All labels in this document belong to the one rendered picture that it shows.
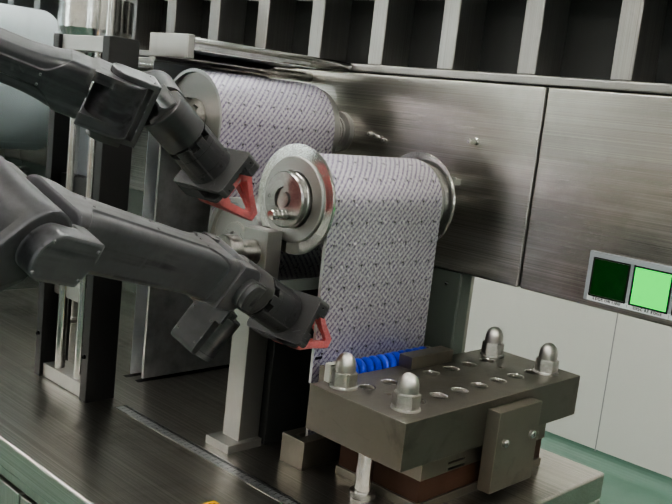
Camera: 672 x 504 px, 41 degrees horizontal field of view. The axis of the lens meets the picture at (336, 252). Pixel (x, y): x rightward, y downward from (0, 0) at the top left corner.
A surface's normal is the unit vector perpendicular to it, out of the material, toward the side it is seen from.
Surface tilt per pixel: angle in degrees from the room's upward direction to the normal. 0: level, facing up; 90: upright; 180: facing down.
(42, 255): 117
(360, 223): 90
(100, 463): 0
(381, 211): 90
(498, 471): 90
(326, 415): 90
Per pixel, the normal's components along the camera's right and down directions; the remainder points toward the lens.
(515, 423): 0.71, 0.19
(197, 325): -0.28, -0.14
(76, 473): 0.11, -0.98
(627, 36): -0.69, 0.04
